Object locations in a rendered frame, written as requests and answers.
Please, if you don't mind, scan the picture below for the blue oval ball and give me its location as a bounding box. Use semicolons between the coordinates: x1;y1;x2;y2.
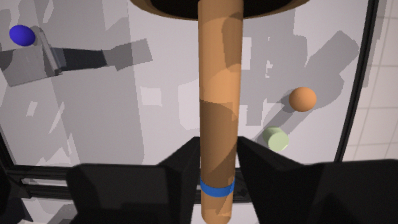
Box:
9;25;35;46

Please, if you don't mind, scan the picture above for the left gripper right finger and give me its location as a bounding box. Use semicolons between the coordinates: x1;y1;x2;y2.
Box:
237;136;398;224

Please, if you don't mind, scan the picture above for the tan cylindrical bar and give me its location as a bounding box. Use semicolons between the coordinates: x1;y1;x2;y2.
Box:
129;0;310;224

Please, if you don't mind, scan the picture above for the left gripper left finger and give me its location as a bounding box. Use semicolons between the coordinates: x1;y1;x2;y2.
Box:
66;136;200;224

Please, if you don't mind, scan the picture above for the orange ball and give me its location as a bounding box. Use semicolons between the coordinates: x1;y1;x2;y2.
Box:
289;87;316;112

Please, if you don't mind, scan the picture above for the pale green cylinder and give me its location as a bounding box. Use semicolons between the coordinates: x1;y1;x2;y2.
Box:
262;126;289;151

